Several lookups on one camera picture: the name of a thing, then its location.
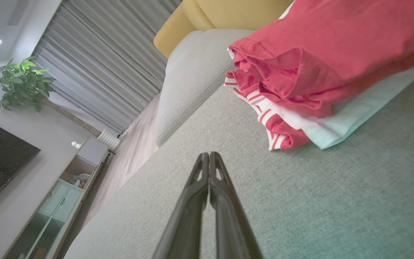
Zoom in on yellow upholstered seat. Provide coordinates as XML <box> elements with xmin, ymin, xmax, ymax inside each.
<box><xmin>153</xmin><ymin>0</ymin><xmax>294</xmax><ymax>59</ymax></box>

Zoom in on grey pleated curtain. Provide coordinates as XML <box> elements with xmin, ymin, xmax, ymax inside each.
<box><xmin>32</xmin><ymin>0</ymin><xmax>183</xmax><ymax>134</ymax></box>

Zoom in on red and white basketball jersey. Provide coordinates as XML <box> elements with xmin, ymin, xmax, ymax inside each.
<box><xmin>224</xmin><ymin>46</ymin><xmax>414</xmax><ymax>151</ymax></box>

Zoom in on grey sofa cushion block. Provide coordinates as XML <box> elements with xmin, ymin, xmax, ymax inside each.
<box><xmin>155</xmin><ymin>28</ymin><xmax>255</xmax><ymax>147</ymax></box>

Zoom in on small toy in cabinet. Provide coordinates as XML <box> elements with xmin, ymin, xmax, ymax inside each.
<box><xmin>70</xmin><ymin>172</ymin><xmax>91</xmax><ymax>190</ymax></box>

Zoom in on white ribbed plant pot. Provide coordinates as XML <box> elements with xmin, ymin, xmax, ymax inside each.
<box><xmin>97</xmin><ymin>129</ymin><xmax>122</xmax><ymax>152</ymax></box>

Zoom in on red shorts with white stripe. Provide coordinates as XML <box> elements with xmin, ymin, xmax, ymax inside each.
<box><xmin>227</xmin><ymin>0</ymin><xmax>414</xmax><ymax>98</ymax></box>

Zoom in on green leafy houseplant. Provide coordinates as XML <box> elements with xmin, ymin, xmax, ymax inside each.
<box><xmin>0</xmin><ymin>56</ymin><xmax>102</xmax><ymax>138</ymax></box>

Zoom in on grey fabric sofa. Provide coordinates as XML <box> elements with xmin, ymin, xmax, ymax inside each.
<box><xmin>63</xmin><ymin>62</ymin><xmax>414</xmax><ymax>259</ymax></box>

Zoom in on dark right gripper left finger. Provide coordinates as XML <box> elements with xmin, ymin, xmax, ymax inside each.
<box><xmin>152</xmin><ymin>152</ymin><xmax>210</xmax><ymax>259</ymax></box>

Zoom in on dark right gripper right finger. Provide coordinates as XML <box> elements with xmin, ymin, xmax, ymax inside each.
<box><xmin>209</xmin><ymin>151</ymin><xmax>264</xmax><ymax>259</ymax></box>

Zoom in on grey tv cabinet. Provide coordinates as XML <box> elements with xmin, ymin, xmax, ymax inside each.
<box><xmin>1</xmin><ymin>136</ymin><xmax>116</xmax><ymax>259</ymax></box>

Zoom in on grey ceiling air vent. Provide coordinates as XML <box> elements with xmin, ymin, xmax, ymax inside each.
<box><xmin>6</xmin><ymin>0</ymin><xmax>30</xmax><ymax>27</ymax></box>

